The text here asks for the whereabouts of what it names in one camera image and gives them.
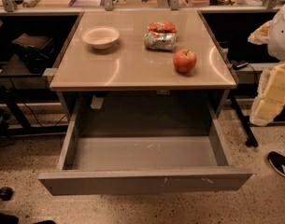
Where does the black chair caster wheel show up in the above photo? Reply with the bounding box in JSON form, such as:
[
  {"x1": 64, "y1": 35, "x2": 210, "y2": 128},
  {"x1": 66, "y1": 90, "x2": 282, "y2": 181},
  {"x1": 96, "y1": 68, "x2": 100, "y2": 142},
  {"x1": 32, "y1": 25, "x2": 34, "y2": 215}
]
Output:
[{"x1": 0, "y1": 187, "x2": 13, "y2": 201}]

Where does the open grey top drawer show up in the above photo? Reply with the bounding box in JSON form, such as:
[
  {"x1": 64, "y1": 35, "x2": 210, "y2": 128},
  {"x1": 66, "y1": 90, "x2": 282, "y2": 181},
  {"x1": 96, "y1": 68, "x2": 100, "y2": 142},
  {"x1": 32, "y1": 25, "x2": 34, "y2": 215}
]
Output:
[{"x1": 39, "y1": 97, "x2": 252, "y2": 195}]

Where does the silver crumpled chip bag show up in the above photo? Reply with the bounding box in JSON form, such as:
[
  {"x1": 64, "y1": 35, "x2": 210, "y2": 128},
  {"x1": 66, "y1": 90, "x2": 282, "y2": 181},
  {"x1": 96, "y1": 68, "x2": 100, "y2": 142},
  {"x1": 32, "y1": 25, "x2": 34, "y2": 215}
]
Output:
[{"x1": 144, "y1": 31, "x2": 177, "y2": 50}]

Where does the grey drawer cabinet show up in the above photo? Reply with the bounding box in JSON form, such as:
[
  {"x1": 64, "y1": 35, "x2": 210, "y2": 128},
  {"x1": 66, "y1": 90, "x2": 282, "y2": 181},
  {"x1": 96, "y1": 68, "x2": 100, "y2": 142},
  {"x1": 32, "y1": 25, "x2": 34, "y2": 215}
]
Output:
[{"x1": 49, "y1": 9, "x2": 238, "y2": 138}]

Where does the red snack bag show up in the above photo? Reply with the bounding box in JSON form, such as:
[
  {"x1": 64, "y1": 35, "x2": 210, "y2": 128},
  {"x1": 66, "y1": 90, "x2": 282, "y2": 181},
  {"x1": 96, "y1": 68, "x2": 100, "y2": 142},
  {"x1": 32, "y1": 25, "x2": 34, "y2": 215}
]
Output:
[{"x1": 148, "y1": 21, "x2": 177, "y2": 33}]

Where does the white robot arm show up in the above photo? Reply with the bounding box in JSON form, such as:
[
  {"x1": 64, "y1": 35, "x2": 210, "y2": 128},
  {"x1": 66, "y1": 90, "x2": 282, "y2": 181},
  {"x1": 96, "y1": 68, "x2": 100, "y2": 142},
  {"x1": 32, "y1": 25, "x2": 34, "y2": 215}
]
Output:
[{"x1": 248, "y1": 4, "x2": 285, "y2": 126}]

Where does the black power adapter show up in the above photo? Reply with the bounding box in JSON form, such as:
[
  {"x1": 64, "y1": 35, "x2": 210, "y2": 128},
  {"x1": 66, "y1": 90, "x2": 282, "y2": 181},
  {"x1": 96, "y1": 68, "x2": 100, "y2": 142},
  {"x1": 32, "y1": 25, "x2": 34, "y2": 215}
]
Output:
[{"x1": 232, "y1": 61, "x2": 248, "y2": 70}]

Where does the black table leg stand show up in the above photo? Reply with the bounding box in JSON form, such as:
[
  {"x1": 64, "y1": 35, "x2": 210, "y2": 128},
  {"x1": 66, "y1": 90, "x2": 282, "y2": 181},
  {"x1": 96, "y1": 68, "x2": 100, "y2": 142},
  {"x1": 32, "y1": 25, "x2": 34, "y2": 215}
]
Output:
[{"x1": 230, "y1": 95, "x2": 258, "y2": 147}]

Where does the red apple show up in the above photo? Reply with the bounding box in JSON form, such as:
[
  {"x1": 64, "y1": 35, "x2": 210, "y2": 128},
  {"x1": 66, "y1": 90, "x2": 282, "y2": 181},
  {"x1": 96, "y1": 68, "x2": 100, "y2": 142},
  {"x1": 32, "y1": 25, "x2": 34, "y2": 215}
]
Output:
[{"x1": 173, "y1": 49, "x2": 197, "y2": 74}]

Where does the white bowl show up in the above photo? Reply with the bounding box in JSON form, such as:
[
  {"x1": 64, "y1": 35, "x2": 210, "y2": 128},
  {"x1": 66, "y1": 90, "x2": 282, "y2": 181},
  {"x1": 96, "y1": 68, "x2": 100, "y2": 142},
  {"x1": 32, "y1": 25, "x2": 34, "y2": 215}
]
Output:
[{"x1": 82, "y1": 26, "x2": 120, "y2": 49}]

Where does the black and white sneaker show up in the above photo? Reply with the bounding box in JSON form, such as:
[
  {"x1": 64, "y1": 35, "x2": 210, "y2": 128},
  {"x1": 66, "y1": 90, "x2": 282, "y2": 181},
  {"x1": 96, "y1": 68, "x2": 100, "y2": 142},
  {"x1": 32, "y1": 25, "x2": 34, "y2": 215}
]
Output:
[{"x1": 267, "y1": 151, "x2": 285, "y2": 177}]

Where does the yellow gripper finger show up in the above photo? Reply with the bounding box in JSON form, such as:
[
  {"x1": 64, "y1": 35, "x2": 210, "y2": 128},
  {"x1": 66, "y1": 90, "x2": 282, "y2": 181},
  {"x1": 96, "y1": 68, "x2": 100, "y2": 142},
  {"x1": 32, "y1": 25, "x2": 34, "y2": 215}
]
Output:
[
  {"x1": 248, "y1": 21, "x2": 271, "y2": 45},
  {"x1": 249, "y1": 63, "x2": 285, "y2": 126}
]

